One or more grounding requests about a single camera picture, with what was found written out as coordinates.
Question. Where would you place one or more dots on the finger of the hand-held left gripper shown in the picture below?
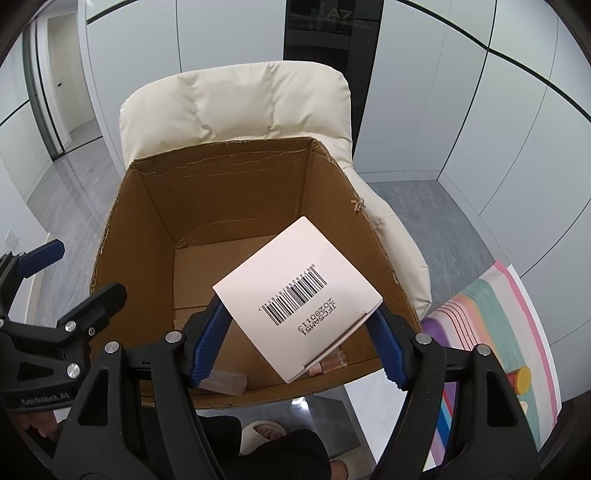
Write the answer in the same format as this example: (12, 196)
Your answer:
(92, 300)
(44, 256)

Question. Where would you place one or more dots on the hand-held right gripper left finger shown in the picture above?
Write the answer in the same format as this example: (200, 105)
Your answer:
(210, 341)

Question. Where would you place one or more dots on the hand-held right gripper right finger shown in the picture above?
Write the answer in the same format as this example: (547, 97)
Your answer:
(390, 350)

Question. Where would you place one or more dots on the small pink bottle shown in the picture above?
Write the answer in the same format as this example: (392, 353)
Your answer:
(330, 362)

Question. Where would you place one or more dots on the cream carton box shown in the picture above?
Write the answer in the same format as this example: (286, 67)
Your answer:
(300, 277)

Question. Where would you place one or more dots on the red can with yellow lid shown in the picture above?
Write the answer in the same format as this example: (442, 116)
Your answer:
(521, 381)

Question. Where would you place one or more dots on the brown cardboard box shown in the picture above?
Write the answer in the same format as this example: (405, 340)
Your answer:
(231, 198)

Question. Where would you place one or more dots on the beige shell-shaped compact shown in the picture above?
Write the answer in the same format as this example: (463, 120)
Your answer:
(523, 407)

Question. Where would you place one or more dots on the person's left hand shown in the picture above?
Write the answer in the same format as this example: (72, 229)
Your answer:
(34, 424)

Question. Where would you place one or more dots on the white side table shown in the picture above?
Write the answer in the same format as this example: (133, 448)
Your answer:
(360, 401)

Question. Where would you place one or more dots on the cream slipper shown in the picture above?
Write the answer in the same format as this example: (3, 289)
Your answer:
(258, 434)

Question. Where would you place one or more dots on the striped colourful cloth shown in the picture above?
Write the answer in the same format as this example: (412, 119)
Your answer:
(489, 314)

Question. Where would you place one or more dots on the person's black pants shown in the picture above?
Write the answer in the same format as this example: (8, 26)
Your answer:
(286, 457)

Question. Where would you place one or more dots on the white door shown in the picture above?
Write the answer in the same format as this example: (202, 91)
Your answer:
(69, 69)

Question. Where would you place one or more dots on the cream padded chair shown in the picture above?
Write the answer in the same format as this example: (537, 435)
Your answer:
(231, 101)

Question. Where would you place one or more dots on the white wall socket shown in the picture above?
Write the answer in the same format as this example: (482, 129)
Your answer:
(9, 240)

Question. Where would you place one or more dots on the black glass wall panel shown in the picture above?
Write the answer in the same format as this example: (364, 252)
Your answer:
(332, 46)

